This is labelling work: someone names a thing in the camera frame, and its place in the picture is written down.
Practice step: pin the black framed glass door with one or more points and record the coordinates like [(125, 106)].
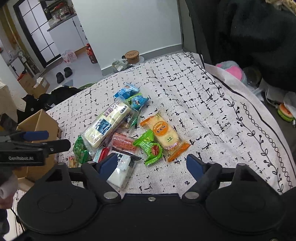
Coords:
[(35, 26)]

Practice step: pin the white sesame cake packet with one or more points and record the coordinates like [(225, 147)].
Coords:
[(126, 163)]

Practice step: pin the person left hand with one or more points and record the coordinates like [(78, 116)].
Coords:
[(8, 190)]

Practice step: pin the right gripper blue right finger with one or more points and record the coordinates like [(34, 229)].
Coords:
[(196, 167)]

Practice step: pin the black slipper right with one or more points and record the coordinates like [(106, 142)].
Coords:
[(67, 72)]

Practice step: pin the burger plush toy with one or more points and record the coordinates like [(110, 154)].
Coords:
[(284, 113)]

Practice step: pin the long white bread packet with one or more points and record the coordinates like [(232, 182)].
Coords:
[(107, 122)]

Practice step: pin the black slipper left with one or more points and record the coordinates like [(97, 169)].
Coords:
[(60, 77)]

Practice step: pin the patterned white bed cover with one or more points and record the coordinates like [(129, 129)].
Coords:
[(216, 114)]

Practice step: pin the light green nut packet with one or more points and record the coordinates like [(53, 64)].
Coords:
[(151, 148)]

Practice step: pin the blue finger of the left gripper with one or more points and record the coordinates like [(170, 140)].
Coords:
[(35, 136)]

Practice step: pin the small cardboard box with tissue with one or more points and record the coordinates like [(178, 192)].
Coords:
[(40, 87)]

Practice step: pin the red oil bottle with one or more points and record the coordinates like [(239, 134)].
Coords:
[(91, 54)]

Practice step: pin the red white snack stick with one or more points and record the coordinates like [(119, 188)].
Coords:
[(100, 154)]

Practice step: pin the orange cracker packet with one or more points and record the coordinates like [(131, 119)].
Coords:
[(168, 138)]

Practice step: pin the small yellow candy packet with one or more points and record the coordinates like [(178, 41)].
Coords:
[(72, 163)]

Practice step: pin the black slipper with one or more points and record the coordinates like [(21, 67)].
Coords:
[(67, 72), (60, 77)]

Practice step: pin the dark green snack packet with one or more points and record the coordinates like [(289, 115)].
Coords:
[(80, 151)]

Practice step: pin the orange sausage packet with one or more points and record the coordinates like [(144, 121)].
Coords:
[(123, 142)]

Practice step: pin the pink grey plush toy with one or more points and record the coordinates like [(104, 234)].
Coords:
[(234, 69)]

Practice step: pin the black coat on chair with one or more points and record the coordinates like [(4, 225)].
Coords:
[(251, 33)]

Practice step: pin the white kitchen cabinet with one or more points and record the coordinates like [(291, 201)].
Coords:
[(68, 35)]

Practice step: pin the clear plastic bag by wall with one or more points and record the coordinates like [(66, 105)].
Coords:
[(120, 65)]

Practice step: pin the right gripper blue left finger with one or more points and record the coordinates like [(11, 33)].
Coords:
[(107, 166)]

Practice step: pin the blue snack packet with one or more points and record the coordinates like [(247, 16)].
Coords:
[(137, 101), (127, 91)]

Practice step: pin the black clothes pile on floor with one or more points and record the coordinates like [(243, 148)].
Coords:
[(45, 101)]

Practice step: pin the pink plastic bag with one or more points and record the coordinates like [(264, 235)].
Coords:
[(69, 56)]

